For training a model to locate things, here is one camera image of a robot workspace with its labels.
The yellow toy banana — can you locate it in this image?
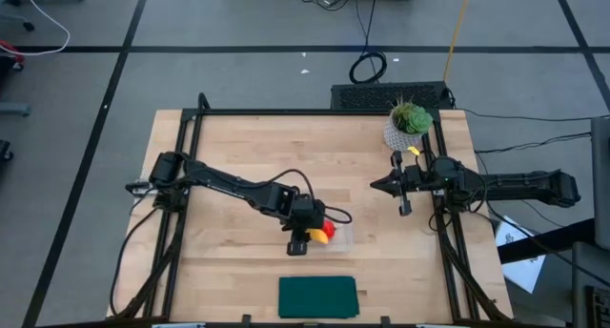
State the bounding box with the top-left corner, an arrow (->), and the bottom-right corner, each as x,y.
307,228 -> 331,245

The grey cabinet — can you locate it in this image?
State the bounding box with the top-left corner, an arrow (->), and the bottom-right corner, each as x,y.
590,116 -> 610,251

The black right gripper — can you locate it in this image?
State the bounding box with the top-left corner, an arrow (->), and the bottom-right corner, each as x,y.
370,151 -> 426,217

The succulent in white pot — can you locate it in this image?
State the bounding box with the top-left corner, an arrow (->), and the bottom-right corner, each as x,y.
382,96 -> 435,154

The yellow floor cable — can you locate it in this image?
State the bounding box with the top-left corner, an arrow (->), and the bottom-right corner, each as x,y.
442,0 -> 474,86

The black coiled floor cable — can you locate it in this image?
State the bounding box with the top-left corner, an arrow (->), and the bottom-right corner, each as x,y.
349,0 -> 388,85

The thin black cable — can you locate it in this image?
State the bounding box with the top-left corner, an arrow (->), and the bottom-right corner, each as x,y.
475,131 -> 593,155
459,107 -> 610,124

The white floor cable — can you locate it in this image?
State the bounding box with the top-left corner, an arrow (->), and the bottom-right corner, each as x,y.
16,0 -> 72,57

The black beam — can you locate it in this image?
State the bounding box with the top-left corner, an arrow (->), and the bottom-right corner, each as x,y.
498,217 -> 597,265

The black keyboard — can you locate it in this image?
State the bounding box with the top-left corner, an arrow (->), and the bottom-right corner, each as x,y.
330,81 -> 454,113

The black equipment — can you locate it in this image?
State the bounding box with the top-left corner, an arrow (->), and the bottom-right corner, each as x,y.
584,284 -> 610,328

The dark green folded cloth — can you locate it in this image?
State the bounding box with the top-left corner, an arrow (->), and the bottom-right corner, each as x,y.
277,276 -> 360,319

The red object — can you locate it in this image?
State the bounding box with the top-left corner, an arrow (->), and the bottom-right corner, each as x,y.
0,39 -> 26,65

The black aluminium table frame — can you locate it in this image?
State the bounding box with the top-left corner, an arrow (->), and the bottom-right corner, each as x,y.
108,92 -> 515,328

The grey bar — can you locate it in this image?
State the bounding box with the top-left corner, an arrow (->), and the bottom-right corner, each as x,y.
0,101 -> 31,118

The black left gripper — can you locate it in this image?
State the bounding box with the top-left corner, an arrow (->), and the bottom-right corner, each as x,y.
280,196 -> 328,257

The clear plastic container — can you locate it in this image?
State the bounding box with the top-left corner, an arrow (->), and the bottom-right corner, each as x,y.
304,207 -> 355,254

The white paper sheet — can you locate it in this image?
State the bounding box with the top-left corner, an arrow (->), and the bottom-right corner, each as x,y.
495,215 -> 547,295

